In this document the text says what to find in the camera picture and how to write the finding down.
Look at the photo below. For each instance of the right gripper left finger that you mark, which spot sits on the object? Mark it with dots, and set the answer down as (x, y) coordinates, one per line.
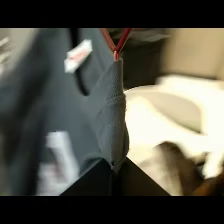
(91, 181)

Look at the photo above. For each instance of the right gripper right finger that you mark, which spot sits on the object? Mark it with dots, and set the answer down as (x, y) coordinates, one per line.
(140, 181)

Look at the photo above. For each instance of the grey garment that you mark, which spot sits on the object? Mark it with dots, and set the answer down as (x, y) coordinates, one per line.
(66, 100)

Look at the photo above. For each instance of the brown garment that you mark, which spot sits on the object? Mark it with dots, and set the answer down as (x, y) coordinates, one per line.
(173, 170)

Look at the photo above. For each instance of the white garment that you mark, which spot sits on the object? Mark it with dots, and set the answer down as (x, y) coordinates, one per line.
(166, 113)

